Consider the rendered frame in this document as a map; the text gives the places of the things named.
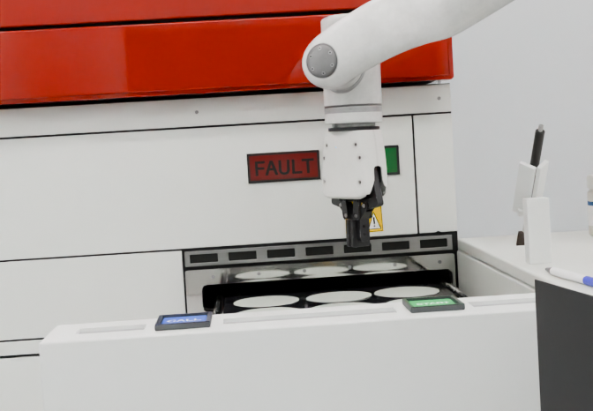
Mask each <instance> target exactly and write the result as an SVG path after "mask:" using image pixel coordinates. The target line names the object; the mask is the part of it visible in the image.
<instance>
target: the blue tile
mask: <svg viewBox="0 0 593 411"><path fill-rule="evenodd" d="M206 319H207V315H203V316H189V317H176V318H164V319H163V321H162V324H170V323H183V322H196V321H206Z"/></svg>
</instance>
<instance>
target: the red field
mask: <svg viewBox="0 0 593 411"><path fill-rule="evenodd" d="M249 159H250V173H251V181H260V180H275V179H290V178H304V177H318V176H319V175H318V160H317V153H290V154H276V155H260V156H249Z"/></svg>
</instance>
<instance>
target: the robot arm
mask: <svg viewBox="0 0 593 411"><path fill-rule="evenodd" d="M513 1H514V0H371V1H370V2H368V3H366V4H363V5H362V6H360V7H358V8H357V9H355V10H354V11H352V12H351V13H343V14H336V15H332V16H328V17H325V18H323V19H322V20H321V22H320V24H321V34H319V35H318V36H317V37H316V38H315V39H314V40H313V41H312V42H311V43H310V44H309V45H308V47H307V48H306V50H305V52H304V55H303V59H302V67H303V71H304V75H305V76H306V77H307V78H308V80H309V81H310V82H311V83H313V84H314V85H315V86H318V87H320V88H323V90H324V110H325V124H332V128H328V131H327V132H326V136H325V142H324V150H323V168H322V183H323V193H324V195H325V196H326V197H328V198H331V199H332V204H333V205H335V206H338V207H340V208H341V210H342V217H343V219H344V220H346V237H347V246H348V247H354V248H356V247H364V246H369V245H370V222H369V219H370V218H371V217H372V211H373V210H374V208H377V207H380V206H383V205H384V201H383V196H384V195H385V194H386V193H387V162H386V154H385V147H384V142H383V138H382V133H381V130H380V129H379V126H375V123H379V122H383V120H382V97H381V74H380V63H382V62H384V61H386V60H387V59H389V58H391V57H393V56H396V55H399V54H401V53H402V52H405V51H407V50H410V49H413V48H416V47H419V46H422V45H424V44H427V43H431V42H434V41H441V40H445V39H447V38H450V37H452V36H455V35H457V34H459V33H461V32H463V31H464V30H466V29H468V28H470V27H471V26H474V25H475V24H476V23H478V22H479V21H481V20H483V19H485V18H487V17H488V16H490V15H492V14H493V13H494V12H496V11H498V10H499V9H501V8H503V7H504V6H506V5H508V4H510V3H512V2H513ZM351 201H353V203H352V202H351ZM361 203H363V204H361Z"/></svg>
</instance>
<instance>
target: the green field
mask: <svg viewBox="0 0 593 411"><path fill-rule="evenodd" d="M385 154H386V162H387V173H390V172H397V156H396V147H393V148H385Z"/></svg>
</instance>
